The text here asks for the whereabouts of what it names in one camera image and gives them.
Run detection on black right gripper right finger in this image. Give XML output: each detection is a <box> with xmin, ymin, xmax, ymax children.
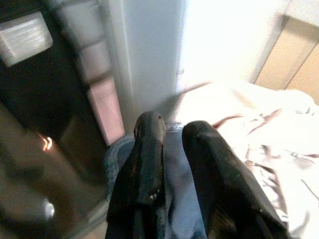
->
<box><xmin>181</xmin><ymin>120</ymin><xmax>290</xmax><ymax>239</ymax></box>

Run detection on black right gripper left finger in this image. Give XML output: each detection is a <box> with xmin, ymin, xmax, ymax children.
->
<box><xmin>105</xmin><ymin>111</ymin><xmax>167</xmax><ymax>239</ymax></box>

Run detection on blue denim garment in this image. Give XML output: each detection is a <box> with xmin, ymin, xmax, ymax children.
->
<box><xmin>103</xmin><ymin>121</ymin><xmax>210</xmax><ymax>239</ymax></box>

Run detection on dark glossy washing machine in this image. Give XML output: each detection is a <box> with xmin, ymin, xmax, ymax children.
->
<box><xmin>0</xmin><ymin>0</ymin><xmax>118</xmax><ymax>239</ymax></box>

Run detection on white patterned bed sheet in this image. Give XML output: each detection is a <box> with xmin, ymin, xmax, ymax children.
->
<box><xmin>174</xmin><ymin>80</ymin><xmax>319</xmax><ymax>239</ymax></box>

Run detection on light wooden cabinet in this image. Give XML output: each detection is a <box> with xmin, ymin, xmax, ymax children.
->
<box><xmin>254</xmin><ymin>14</ymin><xmax>319</xmax><ymax>105</ymax></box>

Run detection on white label sticker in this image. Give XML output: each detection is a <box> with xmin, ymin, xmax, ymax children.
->
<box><xmin>0</xmin><ymin>11</ymin><xmax>54</xmax><ymax>68</ymax></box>

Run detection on white door frame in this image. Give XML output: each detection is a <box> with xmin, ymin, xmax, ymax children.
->
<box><xmin>108</xmin><ymin>0</ymin><xmax>186</xmax><ymax>140</ymax></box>

